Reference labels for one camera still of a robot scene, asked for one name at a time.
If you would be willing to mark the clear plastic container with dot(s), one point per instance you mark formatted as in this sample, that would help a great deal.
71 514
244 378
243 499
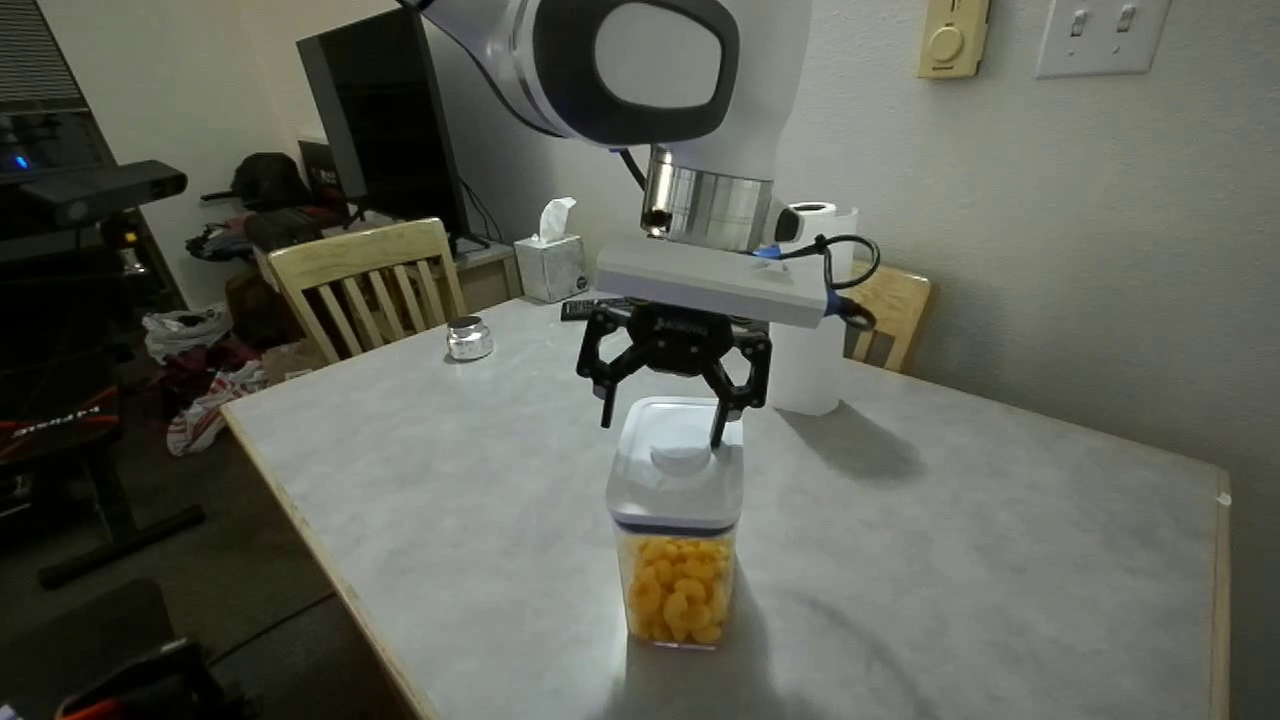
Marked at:
683 603

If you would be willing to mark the black stand with red lettering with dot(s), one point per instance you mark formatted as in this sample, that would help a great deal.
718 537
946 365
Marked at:
82 454

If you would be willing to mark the white container lid with button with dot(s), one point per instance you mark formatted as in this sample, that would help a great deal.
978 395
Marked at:
672 486

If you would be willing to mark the light wooden slatted chair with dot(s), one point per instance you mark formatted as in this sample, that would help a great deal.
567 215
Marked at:
382 244

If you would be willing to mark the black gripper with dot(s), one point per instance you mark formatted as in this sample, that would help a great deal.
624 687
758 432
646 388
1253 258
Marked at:
683 340

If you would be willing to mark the black and red bag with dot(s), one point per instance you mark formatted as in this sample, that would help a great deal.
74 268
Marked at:
147 687

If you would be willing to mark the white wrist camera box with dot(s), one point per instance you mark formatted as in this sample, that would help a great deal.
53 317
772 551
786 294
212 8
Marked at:
705 283

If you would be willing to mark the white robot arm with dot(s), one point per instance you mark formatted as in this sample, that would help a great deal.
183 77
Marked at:
772 81

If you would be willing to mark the black television screen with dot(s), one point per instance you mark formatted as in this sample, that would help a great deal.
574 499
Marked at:
382 134

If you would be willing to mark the white paper towel roll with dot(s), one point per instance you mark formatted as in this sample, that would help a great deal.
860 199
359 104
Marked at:
810 365

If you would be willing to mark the brown wooden chair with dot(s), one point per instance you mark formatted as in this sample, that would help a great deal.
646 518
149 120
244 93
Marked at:
903 313

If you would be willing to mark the red and white cloth pile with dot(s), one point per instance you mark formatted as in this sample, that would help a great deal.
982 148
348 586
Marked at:
212 395

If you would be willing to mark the white light switch plate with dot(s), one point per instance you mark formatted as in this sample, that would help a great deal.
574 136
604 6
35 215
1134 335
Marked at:
1103 35

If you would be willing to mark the orange puffed snacks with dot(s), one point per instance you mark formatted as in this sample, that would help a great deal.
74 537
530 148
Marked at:
683 595

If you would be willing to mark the black remote control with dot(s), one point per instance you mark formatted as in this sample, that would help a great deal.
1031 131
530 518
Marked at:
582 309

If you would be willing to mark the beige wall thermostat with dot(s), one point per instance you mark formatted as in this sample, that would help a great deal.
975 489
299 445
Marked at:
955 41

